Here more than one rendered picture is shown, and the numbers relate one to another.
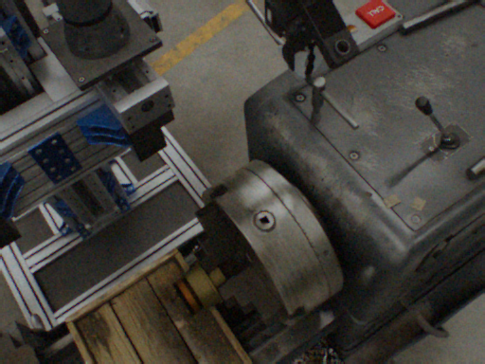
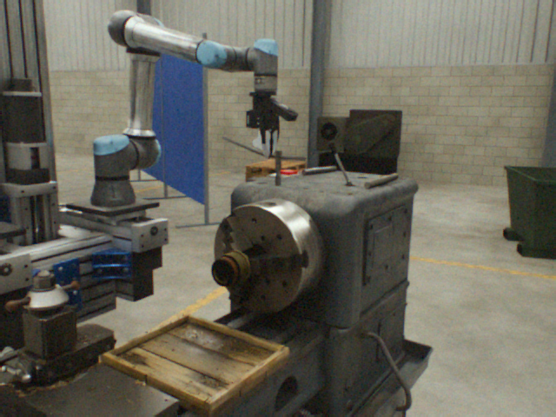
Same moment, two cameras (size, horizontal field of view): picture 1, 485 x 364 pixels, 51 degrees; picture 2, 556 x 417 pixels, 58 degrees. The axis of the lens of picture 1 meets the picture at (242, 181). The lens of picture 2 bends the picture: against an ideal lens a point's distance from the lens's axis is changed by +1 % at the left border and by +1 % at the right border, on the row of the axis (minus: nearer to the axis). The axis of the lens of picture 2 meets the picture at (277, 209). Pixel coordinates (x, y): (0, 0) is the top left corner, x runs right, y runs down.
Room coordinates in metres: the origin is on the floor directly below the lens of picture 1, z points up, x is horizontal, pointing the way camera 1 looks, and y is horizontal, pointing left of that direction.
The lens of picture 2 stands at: (-0.85, 0.61, 1.50)
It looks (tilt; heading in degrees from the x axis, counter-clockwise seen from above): 12 degrees down; 331
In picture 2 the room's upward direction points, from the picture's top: 1 degrees clockwise
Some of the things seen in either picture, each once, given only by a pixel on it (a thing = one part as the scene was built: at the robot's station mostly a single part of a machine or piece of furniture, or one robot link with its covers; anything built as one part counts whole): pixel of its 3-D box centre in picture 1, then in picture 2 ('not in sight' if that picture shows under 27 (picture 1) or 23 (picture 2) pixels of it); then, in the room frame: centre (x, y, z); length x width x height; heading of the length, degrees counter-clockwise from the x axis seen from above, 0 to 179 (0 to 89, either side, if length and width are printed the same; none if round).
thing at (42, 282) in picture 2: not in sight; (44, 279); (0.17, 0.56, 1.17); 0.04 x 0.04 x 0.03
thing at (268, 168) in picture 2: not in sight; (276, 175); (7.58, -3.96, 0.22); 1.25 x 0.86 x 0.44; 130
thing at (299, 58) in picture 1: (289, 58); (260, 144); (0.58, -0.11, 1.39); 0.06 x 0.03 x 0.09; 27
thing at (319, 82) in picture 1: (317, 101); (278, 168); (0.54, -0.15, 1.31); 0.02 x 0.02 x 0.12; 27
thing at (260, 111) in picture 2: (299, 3); (263, 110); (0.60, -0.12, 1.49); 0.09 x 0.08 x 0.12; 27
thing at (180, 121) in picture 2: not in sight; (163, 126); (7.05, -1.60, 1.18); 4.12 x 0.80 x 2.35; 179
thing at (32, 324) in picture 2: not in sight; (51, 326); (0.16, 0.55, 1.07); 0.07 x 0.07 x 0.10; 27
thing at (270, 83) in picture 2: not in sight; (265, 84); (0.59, -0.12, 1.57); 0.08 x 0.08 x 0.05
